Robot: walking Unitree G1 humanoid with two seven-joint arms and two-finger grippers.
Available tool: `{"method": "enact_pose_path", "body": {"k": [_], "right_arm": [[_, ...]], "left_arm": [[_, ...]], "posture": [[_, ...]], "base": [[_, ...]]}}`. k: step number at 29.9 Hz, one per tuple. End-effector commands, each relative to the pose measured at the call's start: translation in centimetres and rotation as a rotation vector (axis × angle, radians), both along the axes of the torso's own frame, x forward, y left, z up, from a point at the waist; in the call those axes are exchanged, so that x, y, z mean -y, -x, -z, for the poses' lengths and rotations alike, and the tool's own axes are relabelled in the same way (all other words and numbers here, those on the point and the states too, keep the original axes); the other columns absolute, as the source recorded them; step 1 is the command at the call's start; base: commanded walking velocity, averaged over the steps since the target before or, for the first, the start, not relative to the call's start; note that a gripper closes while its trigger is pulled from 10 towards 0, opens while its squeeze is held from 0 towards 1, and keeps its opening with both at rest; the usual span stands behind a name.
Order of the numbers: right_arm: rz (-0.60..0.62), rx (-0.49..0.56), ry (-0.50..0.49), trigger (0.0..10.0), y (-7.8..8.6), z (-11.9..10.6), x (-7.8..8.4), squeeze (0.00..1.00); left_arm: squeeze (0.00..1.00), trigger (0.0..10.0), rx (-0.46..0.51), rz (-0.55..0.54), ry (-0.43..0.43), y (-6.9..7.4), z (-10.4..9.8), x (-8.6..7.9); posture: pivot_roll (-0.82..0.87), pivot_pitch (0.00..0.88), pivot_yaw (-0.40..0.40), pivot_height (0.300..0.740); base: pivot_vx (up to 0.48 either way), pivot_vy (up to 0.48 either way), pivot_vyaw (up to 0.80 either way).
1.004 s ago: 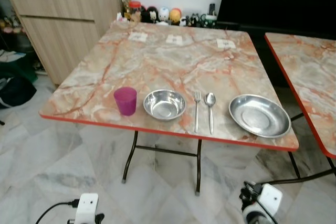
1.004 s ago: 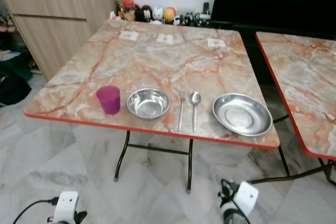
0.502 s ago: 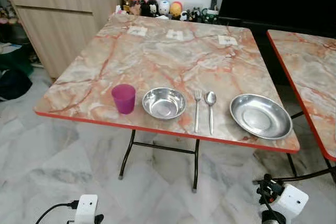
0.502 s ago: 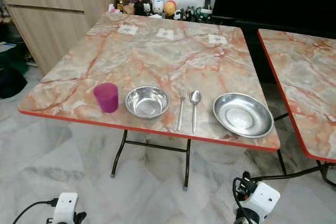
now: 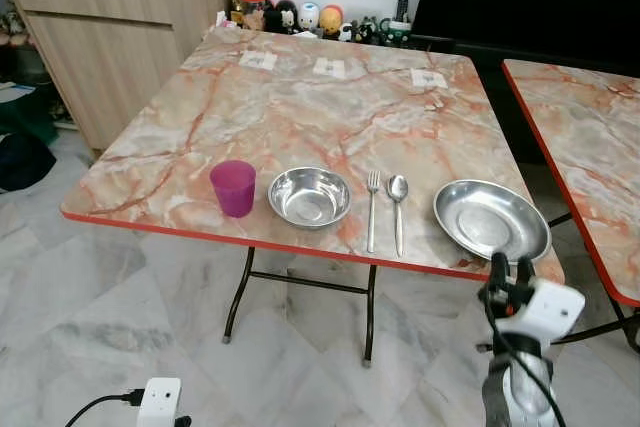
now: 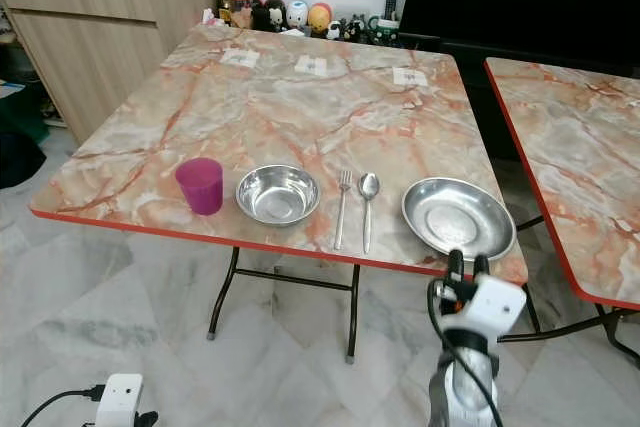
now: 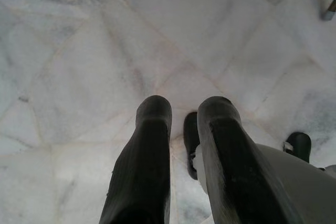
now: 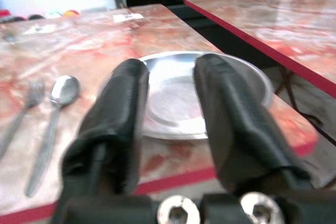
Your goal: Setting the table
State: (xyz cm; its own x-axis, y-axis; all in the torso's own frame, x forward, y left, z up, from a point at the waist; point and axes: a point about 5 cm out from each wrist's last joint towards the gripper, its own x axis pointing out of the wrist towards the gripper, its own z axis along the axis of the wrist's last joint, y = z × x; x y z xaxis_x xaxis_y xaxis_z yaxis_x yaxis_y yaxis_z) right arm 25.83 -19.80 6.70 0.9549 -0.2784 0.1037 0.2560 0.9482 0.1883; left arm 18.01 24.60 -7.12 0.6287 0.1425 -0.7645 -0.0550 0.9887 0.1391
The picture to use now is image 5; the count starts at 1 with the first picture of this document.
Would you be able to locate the shallow steel plate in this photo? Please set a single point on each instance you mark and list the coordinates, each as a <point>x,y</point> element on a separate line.
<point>490,219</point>

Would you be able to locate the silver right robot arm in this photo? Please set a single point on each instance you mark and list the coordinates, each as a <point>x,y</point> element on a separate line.
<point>525,387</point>

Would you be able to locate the steel spoon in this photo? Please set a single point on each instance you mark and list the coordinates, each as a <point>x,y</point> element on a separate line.
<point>398,189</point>

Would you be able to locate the steel fork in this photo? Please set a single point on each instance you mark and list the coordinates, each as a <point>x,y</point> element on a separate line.
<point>372,215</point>

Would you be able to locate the marble-top folding table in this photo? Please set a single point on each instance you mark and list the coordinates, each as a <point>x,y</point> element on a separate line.
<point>590,147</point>
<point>300,117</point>

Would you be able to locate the round steel bowl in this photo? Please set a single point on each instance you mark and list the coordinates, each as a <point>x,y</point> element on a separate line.
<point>310,197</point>

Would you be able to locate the white paper label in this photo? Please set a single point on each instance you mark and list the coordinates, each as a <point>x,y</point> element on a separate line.
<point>329,68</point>
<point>429,78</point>
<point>258,60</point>

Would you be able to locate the purple plastic cup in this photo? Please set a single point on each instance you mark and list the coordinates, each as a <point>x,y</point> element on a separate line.
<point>233,190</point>

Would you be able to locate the green mug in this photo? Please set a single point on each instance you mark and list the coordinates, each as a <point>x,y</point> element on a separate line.
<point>399,34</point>

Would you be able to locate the black remote control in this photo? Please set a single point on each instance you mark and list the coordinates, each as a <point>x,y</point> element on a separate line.
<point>401,7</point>

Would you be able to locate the small black white figurine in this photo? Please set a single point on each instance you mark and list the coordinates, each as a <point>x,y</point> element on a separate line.
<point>348,32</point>

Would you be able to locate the orange round figurine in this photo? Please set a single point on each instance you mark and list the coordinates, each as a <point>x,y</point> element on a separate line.
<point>331,20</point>

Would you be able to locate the dark bag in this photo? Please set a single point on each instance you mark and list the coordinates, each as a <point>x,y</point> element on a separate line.
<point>22,159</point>

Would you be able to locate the white round figurine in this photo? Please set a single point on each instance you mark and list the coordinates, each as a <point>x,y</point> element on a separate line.
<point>309,15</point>

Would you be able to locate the black plush figurine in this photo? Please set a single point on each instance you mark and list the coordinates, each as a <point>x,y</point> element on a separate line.
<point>289,15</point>
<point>272,19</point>

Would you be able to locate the red-lid jar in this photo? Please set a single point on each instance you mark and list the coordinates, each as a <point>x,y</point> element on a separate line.
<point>252,7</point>

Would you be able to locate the light wooden cabinet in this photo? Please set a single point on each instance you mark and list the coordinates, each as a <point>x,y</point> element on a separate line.
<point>110,37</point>

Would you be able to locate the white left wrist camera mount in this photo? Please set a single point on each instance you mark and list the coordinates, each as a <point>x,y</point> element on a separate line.
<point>160,402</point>

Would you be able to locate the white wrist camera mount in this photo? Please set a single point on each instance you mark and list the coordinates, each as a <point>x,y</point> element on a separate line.
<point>550,312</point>
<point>160,402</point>

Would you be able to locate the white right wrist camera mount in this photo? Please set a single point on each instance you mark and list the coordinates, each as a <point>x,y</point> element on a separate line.
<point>550,312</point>

